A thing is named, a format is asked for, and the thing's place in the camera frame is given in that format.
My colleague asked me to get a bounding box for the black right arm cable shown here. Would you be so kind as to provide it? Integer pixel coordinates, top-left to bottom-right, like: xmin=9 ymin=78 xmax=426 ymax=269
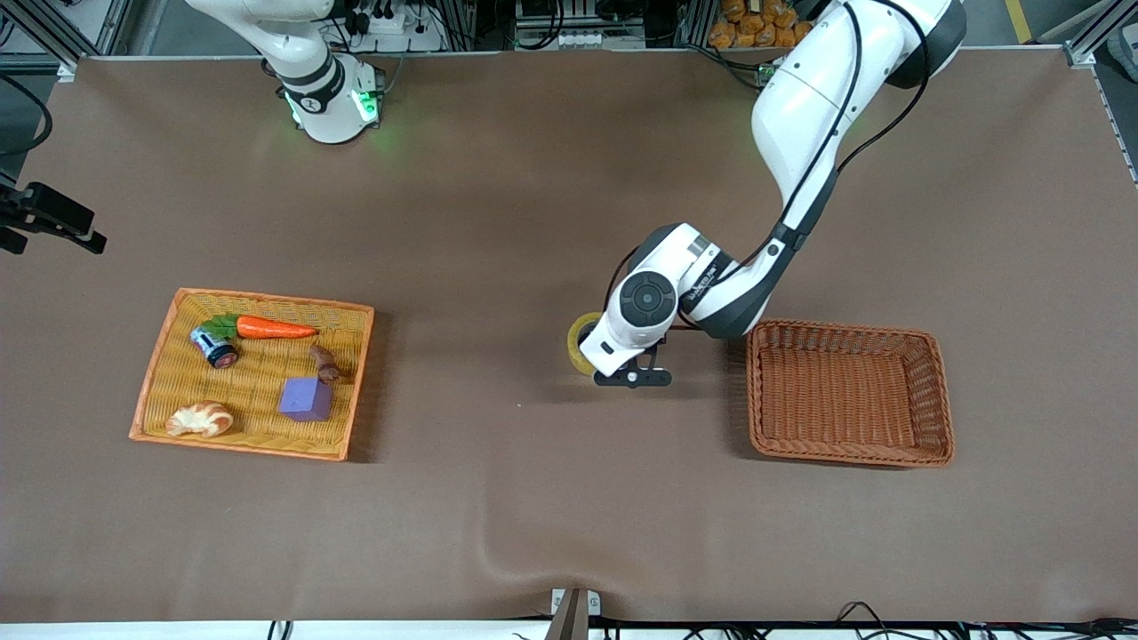
xmin=0 ymin=76 xmax=52 ymax=157

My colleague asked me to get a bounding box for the bag of orange snacks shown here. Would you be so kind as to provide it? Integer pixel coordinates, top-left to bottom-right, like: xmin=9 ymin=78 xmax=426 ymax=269
xmin=709 ymin=0 xmax=821 ymax=51

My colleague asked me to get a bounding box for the yellow clear tape roll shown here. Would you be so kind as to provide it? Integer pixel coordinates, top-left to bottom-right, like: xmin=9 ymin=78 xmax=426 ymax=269
xmin=566 ymin=311 xmax=609 ymax=377

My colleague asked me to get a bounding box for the orange toy carrot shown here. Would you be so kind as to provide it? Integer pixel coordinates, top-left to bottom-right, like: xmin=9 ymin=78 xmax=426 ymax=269
xmin=199 ymin=313 xmax=319 ymax=342

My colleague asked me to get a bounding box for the brown wicker basket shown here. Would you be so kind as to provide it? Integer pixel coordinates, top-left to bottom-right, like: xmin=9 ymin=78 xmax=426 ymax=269
xmin=745 ymin=319 xmax=956 ymax=469

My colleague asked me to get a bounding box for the metal table edge bracket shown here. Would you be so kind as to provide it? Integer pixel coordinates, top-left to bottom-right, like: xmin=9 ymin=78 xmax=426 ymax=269
xmin=549 ymin=587 xmax=603 ymax=640

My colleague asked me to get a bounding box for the yellow wicker tray orange rim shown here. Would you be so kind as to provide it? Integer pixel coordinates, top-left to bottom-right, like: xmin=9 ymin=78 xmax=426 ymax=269
xmin=129 ymin=287 xmax=375 ymax=462

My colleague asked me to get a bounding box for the purple cube block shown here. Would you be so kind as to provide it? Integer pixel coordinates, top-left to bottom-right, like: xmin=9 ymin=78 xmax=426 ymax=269
xmin=279 ymin=376 xmax=334 ymax=422

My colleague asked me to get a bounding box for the white power strip with plugs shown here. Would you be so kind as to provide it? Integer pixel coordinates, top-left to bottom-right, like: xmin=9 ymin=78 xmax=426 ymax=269
xmin=351 ymin=7 xmax=443 ymax=52

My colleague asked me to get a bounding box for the brown table cover sheet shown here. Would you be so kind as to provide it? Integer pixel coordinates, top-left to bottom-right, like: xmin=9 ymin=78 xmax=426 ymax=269
xmin=0 ymin=49 xmax=1138 ymax=623

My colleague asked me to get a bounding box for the aluminium frame profile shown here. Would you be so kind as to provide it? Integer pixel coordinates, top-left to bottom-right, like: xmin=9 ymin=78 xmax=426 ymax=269
xmin=0 ymin=0 xmax=136 ymax=81
xmin=1062 ymin=0 xmax=1138 ymax=68

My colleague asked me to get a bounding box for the black electronics box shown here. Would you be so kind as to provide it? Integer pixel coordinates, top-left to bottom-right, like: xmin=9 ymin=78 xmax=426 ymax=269
xmin=516 ymin=0 xmax=650 ymax=28

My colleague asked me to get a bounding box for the toy croissant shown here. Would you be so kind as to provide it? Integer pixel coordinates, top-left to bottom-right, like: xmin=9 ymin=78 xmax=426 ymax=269
xmin=165 ymin=401 xmax=236 ymax=439

